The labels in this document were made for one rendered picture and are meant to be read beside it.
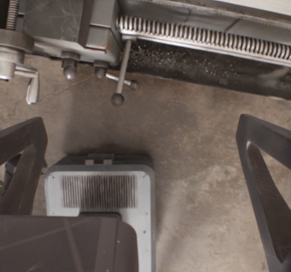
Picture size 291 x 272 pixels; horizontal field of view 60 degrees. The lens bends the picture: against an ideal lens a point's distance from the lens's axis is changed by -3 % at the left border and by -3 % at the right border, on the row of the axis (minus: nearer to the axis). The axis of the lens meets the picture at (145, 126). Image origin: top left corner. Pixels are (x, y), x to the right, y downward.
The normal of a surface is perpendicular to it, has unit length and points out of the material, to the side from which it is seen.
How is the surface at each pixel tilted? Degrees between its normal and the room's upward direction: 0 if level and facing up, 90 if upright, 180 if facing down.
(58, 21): 0
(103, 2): 0
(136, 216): 0
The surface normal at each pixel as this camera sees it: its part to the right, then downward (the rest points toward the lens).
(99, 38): 0.00, 0.10
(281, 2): -0.11, 0.65
